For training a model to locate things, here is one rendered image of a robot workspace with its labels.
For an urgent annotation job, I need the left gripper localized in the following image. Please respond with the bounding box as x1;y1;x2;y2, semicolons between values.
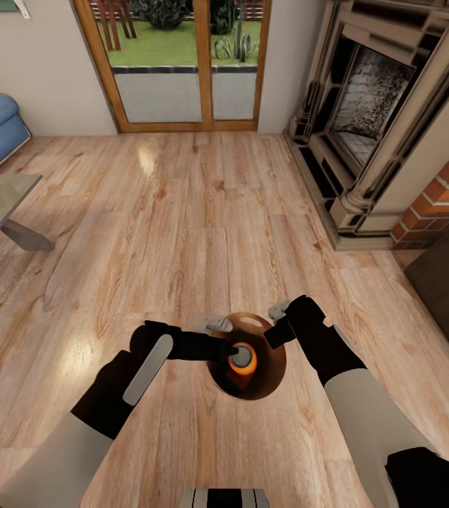
186;332;239;363

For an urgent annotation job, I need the robot trunk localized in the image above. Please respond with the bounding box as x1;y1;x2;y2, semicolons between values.
179;489;270;508

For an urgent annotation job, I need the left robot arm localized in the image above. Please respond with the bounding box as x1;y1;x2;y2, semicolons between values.
0;315;239;508

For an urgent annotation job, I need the trash can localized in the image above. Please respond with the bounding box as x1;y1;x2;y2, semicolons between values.
205;311;287;401

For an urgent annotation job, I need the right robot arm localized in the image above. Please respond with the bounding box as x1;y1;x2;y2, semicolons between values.
263;295;449;508

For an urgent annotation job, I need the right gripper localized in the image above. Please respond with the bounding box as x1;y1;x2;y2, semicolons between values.
263;319;296;349

